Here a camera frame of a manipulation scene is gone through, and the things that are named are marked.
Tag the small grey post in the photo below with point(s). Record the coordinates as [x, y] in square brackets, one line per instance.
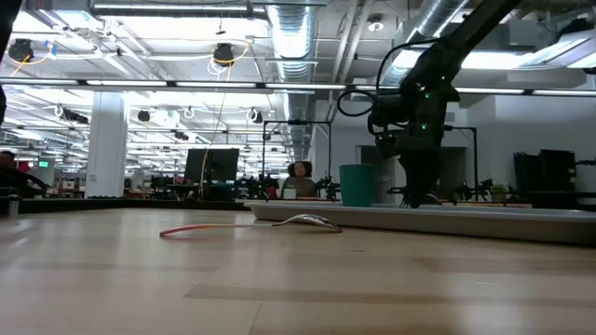
[13, 207]

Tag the white mug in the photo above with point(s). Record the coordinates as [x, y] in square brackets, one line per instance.
[290, 193]

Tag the black metal frame stand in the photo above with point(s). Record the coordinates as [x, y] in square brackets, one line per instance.
[475, 158]
[298, 122]

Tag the long ceiling light strip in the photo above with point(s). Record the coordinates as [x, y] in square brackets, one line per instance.
[214, 85]

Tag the black table edge rail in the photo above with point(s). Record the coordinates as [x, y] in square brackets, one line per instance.
[139, 205]

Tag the grey plastic tray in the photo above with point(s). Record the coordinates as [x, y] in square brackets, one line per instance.
[442, 221]

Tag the black equipment cabinet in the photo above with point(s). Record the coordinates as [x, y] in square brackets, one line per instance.
[554, 170]

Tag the green plastic cup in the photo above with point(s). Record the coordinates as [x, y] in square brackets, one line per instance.
[357, 186]

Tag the small green potted plant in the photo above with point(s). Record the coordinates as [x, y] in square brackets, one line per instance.
[498, 190]

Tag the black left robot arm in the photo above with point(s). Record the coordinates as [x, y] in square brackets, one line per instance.
[7, 28]

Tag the black computer monitor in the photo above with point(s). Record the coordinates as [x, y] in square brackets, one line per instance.
[219, 165]

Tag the round ceiling sensor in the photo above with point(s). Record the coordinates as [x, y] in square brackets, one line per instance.
[375, 25]

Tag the person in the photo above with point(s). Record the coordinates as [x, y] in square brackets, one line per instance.
[11, 179]
[300, 183]

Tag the silver ceiling air duct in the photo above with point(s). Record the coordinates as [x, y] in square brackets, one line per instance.
[293, 42]

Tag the white building column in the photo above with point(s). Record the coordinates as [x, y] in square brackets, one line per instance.
[107, 144]

